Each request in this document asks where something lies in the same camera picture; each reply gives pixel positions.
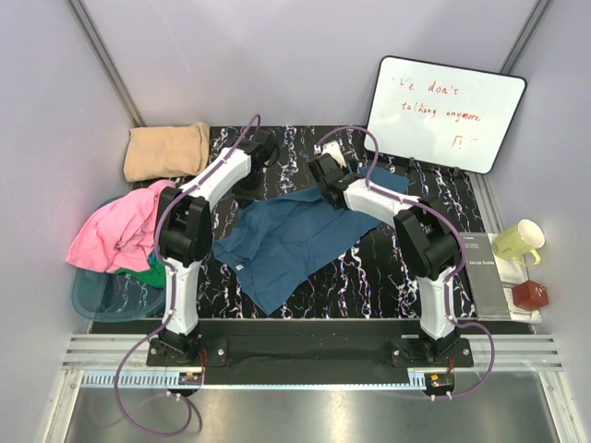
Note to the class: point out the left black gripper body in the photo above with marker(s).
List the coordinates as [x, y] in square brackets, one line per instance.
[248, 188]

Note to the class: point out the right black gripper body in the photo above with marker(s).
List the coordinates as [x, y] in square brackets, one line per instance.
[322, 191]

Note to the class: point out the blue t shirt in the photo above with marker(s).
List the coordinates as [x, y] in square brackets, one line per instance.
[278, 243]

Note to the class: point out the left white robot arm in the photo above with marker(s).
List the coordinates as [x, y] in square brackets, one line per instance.
[184, 237]

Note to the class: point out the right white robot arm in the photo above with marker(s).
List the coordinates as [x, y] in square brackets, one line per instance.
[431, 249]

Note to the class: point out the white paper stack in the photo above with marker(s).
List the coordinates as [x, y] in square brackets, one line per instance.
[513, 273]

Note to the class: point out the folded beige t shirt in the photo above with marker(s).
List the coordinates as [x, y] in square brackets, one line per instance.
[166, 152]

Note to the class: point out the green t shirt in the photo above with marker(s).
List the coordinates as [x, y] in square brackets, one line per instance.
[155, 276]

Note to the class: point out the white whiteboard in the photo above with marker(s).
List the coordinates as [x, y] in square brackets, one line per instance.
[450, 116]

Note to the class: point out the pink t shirt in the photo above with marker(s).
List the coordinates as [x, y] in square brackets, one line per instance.
[120, 234]

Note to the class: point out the teal plastic basket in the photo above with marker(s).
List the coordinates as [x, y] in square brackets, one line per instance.
[106, 297]

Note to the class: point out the grey setup guide booklet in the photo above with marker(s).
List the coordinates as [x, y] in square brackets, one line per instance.
[484, 278]

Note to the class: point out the yellow green mug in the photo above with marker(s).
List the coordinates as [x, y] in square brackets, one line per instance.
[520, 243]

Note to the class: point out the red brown box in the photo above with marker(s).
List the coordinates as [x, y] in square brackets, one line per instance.
[530, 295]

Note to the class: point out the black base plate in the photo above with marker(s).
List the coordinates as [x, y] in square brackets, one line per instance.
[396, 342]

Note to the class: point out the aluminium rail frame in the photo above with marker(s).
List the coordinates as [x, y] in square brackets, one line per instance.
[106, 360]

